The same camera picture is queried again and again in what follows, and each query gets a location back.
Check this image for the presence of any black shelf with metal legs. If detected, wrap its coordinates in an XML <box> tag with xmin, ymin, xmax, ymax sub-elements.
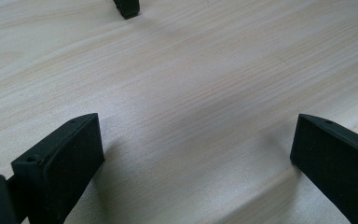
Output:
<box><xmin>112</xmin><ymin>0</ymin><xmax>141</xmax><ymax>21</ymax></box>

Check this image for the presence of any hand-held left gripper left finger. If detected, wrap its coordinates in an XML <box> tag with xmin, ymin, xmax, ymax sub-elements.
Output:
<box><xmin>11</xmin><ymin>112</ymin><xmax>105</xmax><ymax>224</ymax></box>

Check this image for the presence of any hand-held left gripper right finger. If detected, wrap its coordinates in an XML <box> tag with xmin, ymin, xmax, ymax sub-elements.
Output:
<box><xmin>289</xmin><ymin>113</ymin><xmax>358</xmax><ymax>224</ymax></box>

